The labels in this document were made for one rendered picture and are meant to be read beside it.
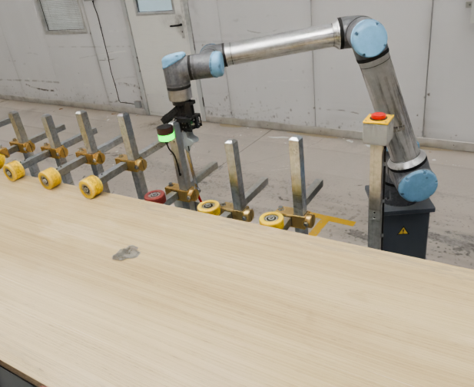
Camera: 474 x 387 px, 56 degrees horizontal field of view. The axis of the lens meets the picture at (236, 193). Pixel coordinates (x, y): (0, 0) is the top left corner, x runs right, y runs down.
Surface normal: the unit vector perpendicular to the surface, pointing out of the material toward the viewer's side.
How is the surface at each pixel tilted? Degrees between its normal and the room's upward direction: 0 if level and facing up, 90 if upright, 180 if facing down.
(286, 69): 90
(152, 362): 0
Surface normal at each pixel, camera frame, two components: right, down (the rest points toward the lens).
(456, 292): -0.12, -0.87
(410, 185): 0.01, 0.55
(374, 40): -0.08, 0.36
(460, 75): -0.55, 0.45
